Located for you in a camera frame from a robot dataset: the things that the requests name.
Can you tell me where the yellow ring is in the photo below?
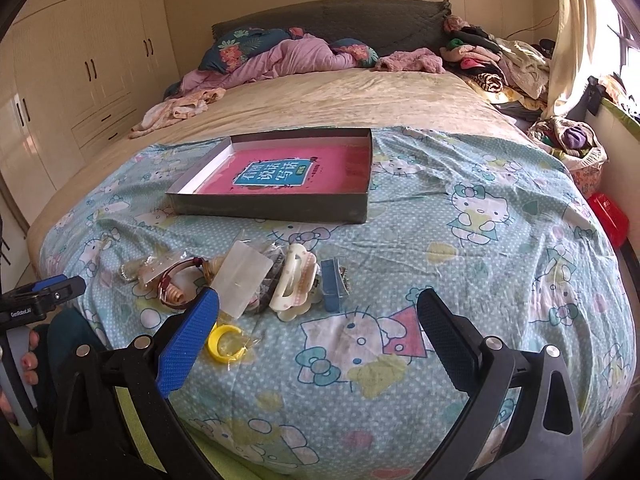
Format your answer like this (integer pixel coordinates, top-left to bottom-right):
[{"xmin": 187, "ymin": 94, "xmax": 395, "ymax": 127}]
[{"xmin": 205, "ymin": 322, "xmax": 251, "ymax": 365}]

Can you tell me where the dark red strap watch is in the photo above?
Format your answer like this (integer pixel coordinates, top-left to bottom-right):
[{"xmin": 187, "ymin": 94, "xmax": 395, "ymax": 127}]
[{"xmin": 157, "ymin": 257, "xmax": 204, "ymax": 310}]

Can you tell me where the orange coil hair tie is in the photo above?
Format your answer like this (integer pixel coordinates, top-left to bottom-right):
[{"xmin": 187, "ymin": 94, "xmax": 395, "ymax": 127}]
[{"xmin": 162, "ymin": 284, "xmax": 187, "ymax": 309}]

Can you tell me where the frosted plastic zip bag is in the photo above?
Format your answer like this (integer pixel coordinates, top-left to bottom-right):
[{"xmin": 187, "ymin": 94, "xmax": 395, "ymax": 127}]
[{"xmin": 210, "ymin": 240, "xmax": 273, "ymax": 320}]

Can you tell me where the cream hair claw clip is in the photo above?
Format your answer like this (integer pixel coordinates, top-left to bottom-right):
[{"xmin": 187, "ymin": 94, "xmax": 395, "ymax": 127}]
[{"xmin": 269, "ymin": 243, "xmax": 319, "ymax": 323}]

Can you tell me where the small blue jewelry box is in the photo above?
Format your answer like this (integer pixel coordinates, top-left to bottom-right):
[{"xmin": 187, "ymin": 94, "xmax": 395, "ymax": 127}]
[{"xmin": 320, "ymin": 258, "xmax": 349, "ymax": 313}]

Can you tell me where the person's left hand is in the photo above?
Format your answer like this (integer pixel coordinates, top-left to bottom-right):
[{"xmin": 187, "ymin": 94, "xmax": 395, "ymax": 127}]
[{"xmin": 0, "ymin": 328, "xmax": 42, "ymax": 424}]

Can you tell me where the clear packet with hair clips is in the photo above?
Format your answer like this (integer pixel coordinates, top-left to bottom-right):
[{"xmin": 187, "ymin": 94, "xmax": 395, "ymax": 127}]
[{"xmin": 119, "ymin": 256, "xmax": 170, "ymax": 298}]

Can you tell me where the Hello Kitty blue bedsheet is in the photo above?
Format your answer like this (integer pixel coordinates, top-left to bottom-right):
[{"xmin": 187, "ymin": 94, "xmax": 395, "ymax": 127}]
[{"xmin": 36, "ymin": 127, "xmax": 637, "ymax": 479}]

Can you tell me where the red plastic box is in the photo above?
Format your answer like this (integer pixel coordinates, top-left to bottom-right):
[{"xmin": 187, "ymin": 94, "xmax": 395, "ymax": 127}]
[{"xmin": 587, "ymin": 192, "xmax": 629, "ymax": 249}]

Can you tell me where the dark shallow cardboard box tray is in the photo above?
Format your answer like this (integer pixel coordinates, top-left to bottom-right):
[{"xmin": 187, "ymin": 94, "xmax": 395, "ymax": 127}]
[{"xmin": 166, "ymin": 128, "xmax": 373, "ymax": 224}]

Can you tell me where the peach garment on bed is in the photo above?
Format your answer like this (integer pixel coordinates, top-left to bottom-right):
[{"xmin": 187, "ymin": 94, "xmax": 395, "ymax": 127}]
[{"xmin": 128, "ymin": 88, "xmax": 226, "ymax": 139}]

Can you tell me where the basket of clothes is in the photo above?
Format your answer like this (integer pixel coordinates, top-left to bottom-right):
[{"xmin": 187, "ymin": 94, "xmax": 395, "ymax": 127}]
[{"xmin": 526, "ymin": 117, "xmax": 608, "ymax": 198}]

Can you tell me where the pile of clothes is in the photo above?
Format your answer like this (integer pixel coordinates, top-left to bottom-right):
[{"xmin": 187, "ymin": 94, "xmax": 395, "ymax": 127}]
[{"xmin": 440, "ymin": 15, "xmax": 550, "ymax": 124}]

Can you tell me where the pink fuzzy garment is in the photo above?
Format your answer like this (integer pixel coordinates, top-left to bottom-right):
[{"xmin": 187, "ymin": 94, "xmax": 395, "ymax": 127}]
[{"xmin": 374, "ymin": 48, "xmax": 445, "ymax": 74}]

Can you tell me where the dark floral pillow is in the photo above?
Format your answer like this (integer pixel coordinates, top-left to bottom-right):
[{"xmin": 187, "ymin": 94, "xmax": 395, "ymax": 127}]
[{"xmin": 198, "ymin": 26, "xmax": 305, "ymax": 74}]

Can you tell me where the pink quilt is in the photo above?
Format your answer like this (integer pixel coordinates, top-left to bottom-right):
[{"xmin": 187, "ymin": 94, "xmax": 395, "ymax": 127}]
[{"xmin": 165, "ymin": 35, "xmax": 357, "ymax": 99}]

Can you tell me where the dark green headboard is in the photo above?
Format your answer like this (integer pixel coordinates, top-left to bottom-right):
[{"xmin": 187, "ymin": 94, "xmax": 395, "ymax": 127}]
[{"xmin": 212, "ymin": 0, "xmax": 451, "ymax": 56}]

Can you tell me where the cream curtain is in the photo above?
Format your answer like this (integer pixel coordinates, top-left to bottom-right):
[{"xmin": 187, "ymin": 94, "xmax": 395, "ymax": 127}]
[{"xmin": 542, "ymin": 0, "xmax": 604, "ymax": 118}]

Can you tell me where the cream wardrobe with black handles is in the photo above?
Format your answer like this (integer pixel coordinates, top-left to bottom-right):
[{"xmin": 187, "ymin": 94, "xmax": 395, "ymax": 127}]
[{"xmin": 1, "ymin": 0, "xmax": 178, "ymax": 223}]

